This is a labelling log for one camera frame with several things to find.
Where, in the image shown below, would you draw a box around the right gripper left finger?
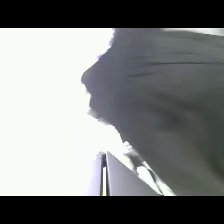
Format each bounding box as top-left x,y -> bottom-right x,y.
86,151 -> 107,197

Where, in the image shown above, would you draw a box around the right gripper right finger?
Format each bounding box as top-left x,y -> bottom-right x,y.
106,151 -> 162,197

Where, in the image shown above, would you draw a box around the black pants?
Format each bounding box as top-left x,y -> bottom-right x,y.
80,27 -> 224,197

